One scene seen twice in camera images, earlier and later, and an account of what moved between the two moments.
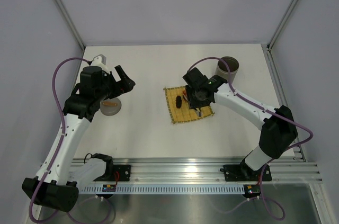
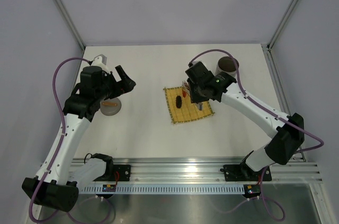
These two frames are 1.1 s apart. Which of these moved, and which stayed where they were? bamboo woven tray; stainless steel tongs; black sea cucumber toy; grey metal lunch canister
Moved: stainless steel tongs
Stayed: black sea cucumber toy; grey metal lunch canister; bamboo woven tray
